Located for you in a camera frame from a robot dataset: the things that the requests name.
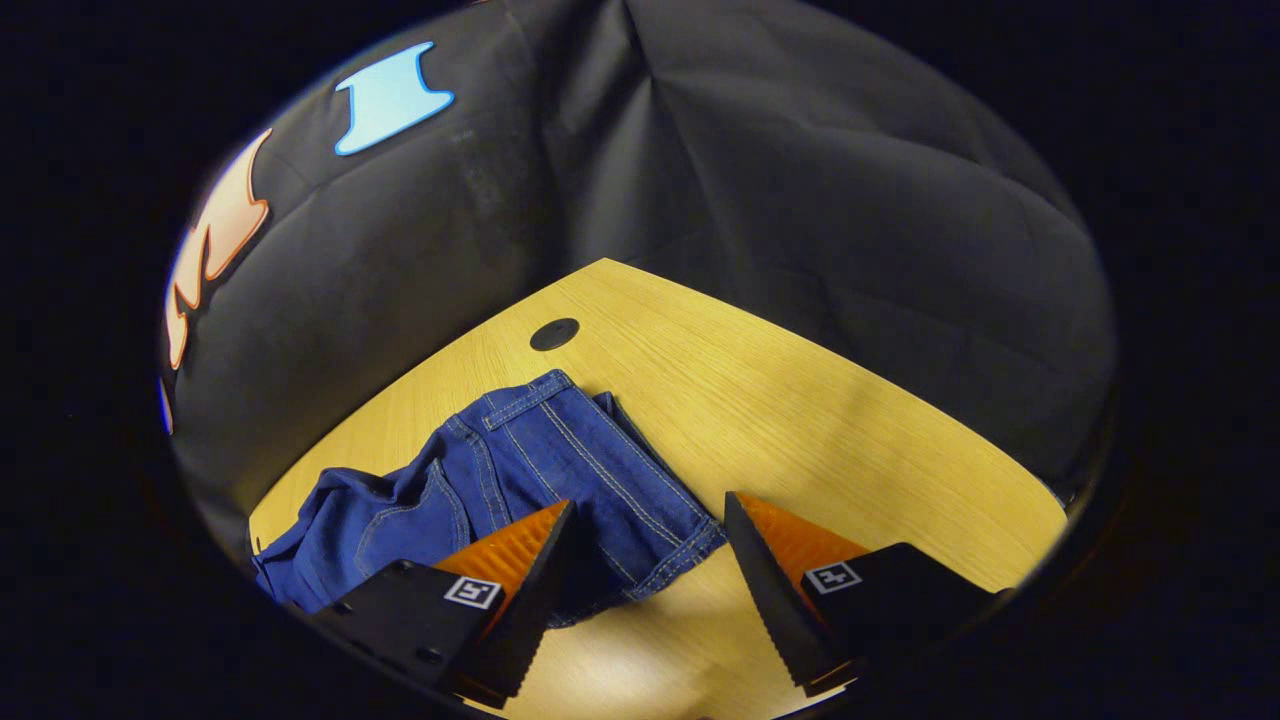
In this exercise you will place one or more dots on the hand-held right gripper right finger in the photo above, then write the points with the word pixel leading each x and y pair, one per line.
pixel 775 600

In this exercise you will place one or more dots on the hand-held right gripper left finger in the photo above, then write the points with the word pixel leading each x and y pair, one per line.
pixel 525 610

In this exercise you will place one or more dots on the blue denim jeans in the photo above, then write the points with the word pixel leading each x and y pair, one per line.
pixel 560 470

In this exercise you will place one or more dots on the black table grommet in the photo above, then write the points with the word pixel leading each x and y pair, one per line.
pixel 554 334

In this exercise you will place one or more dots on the black backdrop cloth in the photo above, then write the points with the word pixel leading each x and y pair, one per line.
pixel 760 180

